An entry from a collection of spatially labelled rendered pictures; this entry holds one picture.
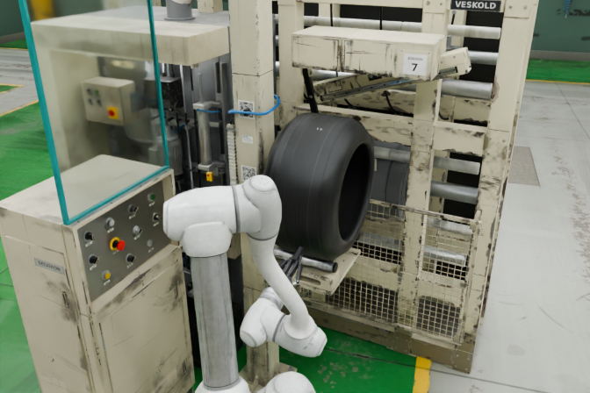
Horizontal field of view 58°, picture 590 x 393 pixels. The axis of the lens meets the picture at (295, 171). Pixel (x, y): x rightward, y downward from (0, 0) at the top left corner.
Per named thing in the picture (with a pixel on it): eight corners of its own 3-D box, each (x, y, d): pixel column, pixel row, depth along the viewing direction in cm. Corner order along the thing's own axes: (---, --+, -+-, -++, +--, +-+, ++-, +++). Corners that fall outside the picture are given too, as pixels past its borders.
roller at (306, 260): (260, 255, 235) (259, 246, 234) (264, 250, 239) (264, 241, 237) (334, 275, 222) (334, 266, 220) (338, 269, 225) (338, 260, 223)
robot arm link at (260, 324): (255, 309, 196) (287, 323, 193) (233, 344, 186) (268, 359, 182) (255, 291, 189) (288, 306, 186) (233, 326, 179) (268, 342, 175)
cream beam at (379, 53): (291, 67, 233) (290, 33, 227) (313, 57, 253) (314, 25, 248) (430, 82, 209) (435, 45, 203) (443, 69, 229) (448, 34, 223)
